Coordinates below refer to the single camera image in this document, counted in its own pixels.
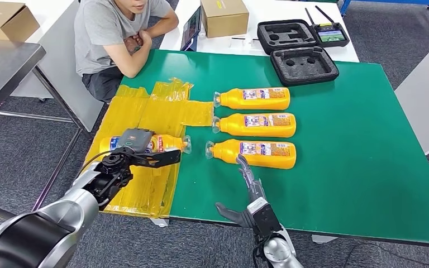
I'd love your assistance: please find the open black foam case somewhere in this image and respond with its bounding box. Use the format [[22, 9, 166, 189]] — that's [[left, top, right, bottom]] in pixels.
[[256, 19, 340, 88]]

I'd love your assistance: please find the dark tablet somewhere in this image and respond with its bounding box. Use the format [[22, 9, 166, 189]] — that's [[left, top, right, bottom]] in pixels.
[[180, 5, 203, 52]]

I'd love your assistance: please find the orange detergent bottle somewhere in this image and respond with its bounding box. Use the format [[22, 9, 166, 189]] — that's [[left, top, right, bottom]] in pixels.
[[213, 87, 291, 111], [204, 138, 297, 170], [98, 133, 192, 155], [211, 112, 297, 138]]

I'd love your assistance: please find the long white table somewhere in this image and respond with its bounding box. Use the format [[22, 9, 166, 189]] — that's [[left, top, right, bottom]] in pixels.
[[159, 0, 360, 64]]

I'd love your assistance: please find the steel table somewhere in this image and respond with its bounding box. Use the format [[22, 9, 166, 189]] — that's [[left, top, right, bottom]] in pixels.
[[0, 38, 94, 223]]

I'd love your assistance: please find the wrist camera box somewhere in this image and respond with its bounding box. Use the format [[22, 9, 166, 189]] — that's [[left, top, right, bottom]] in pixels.
[[127, 149, 182, 169], [247, 197, 284, 237]]

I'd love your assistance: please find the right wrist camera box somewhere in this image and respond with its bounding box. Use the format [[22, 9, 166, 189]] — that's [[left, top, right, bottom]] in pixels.
[[247, 197, 284, 237]]

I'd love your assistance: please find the yellow plastic sheet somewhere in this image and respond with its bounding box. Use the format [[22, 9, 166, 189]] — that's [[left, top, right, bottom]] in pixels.
[[83, 76, 215, 219]]

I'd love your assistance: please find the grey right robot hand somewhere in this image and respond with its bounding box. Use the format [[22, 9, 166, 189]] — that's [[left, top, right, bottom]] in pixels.
[[214, 153, 268, 229]]

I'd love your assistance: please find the blue metal rack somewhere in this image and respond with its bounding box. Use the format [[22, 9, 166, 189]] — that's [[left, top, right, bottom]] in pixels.
[[339, 0, 429, 17]]

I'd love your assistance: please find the cardboard box with yellow label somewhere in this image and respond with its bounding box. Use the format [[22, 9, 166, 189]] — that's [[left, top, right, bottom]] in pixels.
[[200, 0, 250, 39]]

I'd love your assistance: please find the small clear plastic item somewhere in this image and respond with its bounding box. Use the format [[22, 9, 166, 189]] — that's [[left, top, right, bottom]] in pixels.
[[228, 36, 260, 49]]

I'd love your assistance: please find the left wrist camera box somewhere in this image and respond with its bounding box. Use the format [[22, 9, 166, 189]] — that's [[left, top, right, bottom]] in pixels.
[[127, 149, 182, 169]]

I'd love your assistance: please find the plain cardboard box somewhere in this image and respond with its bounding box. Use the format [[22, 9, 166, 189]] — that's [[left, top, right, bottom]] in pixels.
[[0, 1, 41, 43]]

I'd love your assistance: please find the seated person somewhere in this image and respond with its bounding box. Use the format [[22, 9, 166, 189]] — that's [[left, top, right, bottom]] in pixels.
[[74, 0, 179, 103]]

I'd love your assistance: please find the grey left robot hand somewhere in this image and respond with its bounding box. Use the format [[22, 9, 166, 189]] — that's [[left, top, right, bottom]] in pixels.
[[116, 127, 155, 153]]

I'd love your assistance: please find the black remote controller with screen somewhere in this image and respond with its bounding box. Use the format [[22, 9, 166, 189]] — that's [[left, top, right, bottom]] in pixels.
[[304, 5, 350, 49]]

